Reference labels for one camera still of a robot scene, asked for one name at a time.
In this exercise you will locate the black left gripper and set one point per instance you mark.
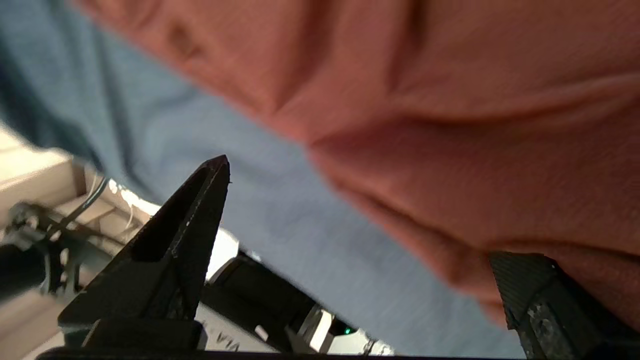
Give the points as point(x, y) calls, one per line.
point(260, 290)

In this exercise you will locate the blue bed sheet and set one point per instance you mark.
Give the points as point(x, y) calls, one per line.
point(275, 225)

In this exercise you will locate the rust brown shorts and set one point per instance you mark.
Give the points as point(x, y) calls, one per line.
point(450, 125)

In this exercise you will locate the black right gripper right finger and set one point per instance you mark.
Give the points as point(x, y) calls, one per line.
point(550, 310)

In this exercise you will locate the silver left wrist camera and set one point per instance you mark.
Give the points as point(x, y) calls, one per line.
point(325, 330)

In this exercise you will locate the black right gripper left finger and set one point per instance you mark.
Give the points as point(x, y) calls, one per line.
point(165, 280)

